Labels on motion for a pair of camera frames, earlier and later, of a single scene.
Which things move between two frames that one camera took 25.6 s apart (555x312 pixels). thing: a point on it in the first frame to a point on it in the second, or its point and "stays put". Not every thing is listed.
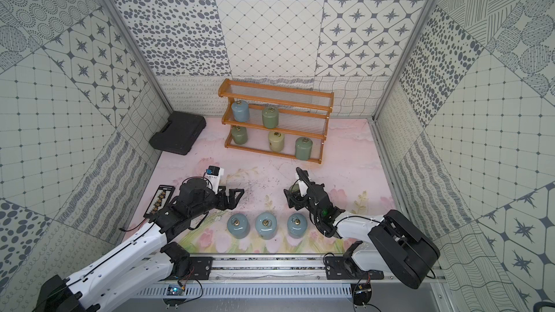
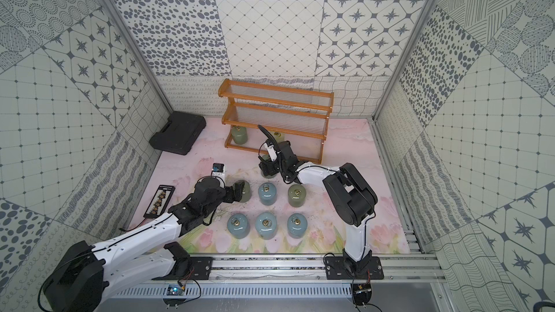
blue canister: (266, 225) stays put
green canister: (303, 148) to (267, 158)
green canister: (240, 136) stays put
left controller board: (174, 289) stays put
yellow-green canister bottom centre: (276, 139) stays put
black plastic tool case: (177, 135) stays put
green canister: (270, 115) to (246, 191)
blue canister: (297, 225) stays put
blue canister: (241, 110) to (267, 193)
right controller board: (361, 292) stays put
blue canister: (238, 225) stays put
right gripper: (291, 199) to (266, 166)
